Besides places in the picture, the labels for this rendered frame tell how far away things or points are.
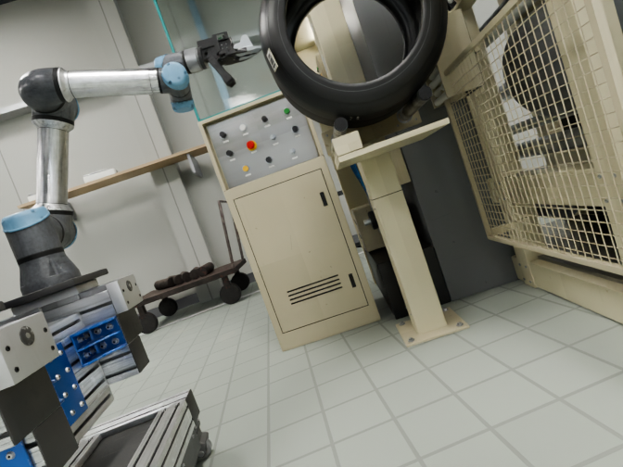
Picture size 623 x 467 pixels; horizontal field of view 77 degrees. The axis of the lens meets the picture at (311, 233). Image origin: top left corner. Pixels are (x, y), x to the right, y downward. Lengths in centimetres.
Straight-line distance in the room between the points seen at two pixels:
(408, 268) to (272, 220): 74
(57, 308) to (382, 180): 121
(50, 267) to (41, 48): 478
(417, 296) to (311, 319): 62
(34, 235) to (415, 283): 135
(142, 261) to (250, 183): 333
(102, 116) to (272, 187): 369
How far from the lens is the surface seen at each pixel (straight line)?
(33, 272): 131
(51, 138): 150
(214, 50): 149
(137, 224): 520
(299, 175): 200
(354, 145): 129
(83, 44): 577
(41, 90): 140
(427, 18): 138
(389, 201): 167
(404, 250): 170
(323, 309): 208
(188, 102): 145
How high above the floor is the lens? 70
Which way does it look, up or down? 4 degrees down
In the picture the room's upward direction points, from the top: 20 degrees counter-clockwise
